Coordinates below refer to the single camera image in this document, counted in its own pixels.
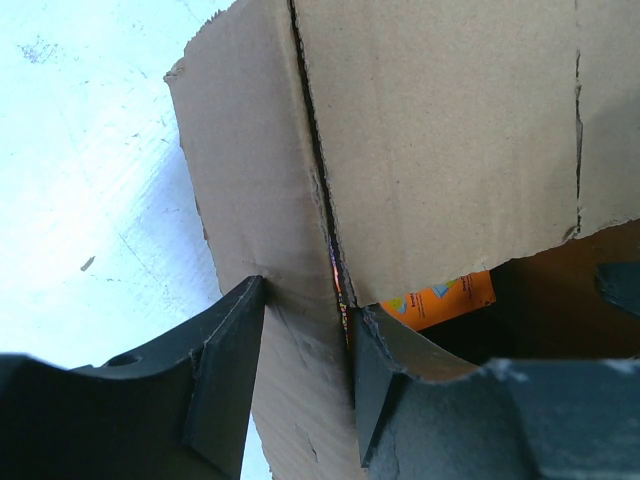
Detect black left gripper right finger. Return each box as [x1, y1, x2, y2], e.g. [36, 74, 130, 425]
[350, 306, 639, 479]

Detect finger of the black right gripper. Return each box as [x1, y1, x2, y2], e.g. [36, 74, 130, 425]
[595, 262, 640, 317]

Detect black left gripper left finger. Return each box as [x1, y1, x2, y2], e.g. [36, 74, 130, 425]
[1, 276, 265, 479]

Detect orange product carton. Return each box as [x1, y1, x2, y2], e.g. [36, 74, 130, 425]
[380, 271, 496, 331]

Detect brown cardboard express box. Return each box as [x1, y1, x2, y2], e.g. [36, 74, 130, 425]
[165, 1, 639, 479]

